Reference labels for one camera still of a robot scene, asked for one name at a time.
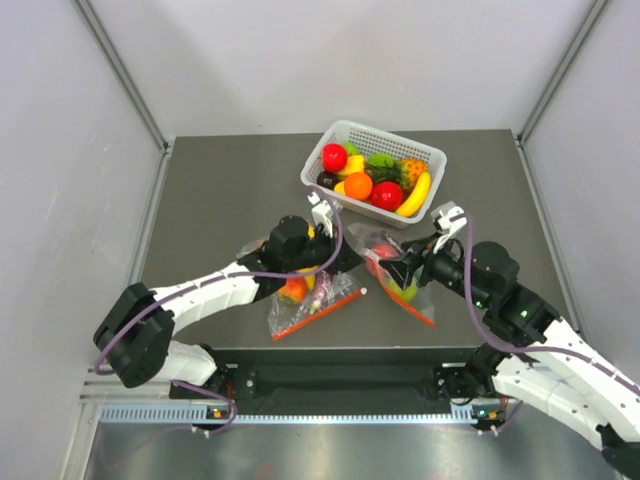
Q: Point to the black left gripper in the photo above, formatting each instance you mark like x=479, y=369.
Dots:
x=347, y=259

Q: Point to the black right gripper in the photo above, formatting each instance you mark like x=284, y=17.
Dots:
x=401, y=268

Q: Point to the clear zip bag orange seal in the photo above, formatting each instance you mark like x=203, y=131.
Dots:
x=366, y=236

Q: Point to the green fake pear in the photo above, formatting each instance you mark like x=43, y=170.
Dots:
x=406, y=295

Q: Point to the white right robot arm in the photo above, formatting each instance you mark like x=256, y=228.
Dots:
x=531, y=353

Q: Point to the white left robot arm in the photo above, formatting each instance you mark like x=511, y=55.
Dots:
x=136, y=338

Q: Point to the red fake apple in bag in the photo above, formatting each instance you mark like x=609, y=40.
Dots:
x=385, y=251

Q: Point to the purple fake eggplant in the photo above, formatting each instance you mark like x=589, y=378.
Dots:
x=321, y=293

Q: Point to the yellow fake banana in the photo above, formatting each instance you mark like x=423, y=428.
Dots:
x=417, y=197

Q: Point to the red yellow fake peach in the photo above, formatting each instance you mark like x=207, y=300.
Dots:
x=294, y=291

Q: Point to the red fake tomato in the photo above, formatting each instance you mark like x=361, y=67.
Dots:
x=387, y=195

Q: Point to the yellow fake lemon in basket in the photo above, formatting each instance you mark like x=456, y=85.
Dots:
x=339, y=188

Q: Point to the orange fake orange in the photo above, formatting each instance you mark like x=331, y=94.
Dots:
x=358, y=186

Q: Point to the dark fake plum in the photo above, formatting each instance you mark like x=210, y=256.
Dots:
x=327, y=180

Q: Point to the fake pineapple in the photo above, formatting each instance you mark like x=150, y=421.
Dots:
x=404, y=172

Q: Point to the yellow fake bell pepper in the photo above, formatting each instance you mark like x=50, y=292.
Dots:
x=354, y=164

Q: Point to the red fake apple in basket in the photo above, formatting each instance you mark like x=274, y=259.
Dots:
x=334, y=157

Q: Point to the green fake custard apple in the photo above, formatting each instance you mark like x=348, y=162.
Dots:
x=351, y=149

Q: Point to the white plastic basket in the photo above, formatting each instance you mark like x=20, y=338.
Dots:
x=376, y=145

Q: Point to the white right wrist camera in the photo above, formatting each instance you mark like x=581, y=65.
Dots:
x=448, y=219

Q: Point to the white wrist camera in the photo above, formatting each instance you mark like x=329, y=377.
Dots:
x=325, y=214
x=448, y=219

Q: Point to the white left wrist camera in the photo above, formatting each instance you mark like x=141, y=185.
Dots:
x=325, y=214

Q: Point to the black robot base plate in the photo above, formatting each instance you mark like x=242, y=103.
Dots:
x=433, y=374

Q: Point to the aluminium frame post right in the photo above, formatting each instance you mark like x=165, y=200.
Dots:
x=578, y=41

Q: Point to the aluminium frame post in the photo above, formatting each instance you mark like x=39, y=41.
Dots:
x=578, y=41
x=99, y=33

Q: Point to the aluminium frame post left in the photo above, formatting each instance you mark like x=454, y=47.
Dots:
x=99, y=33

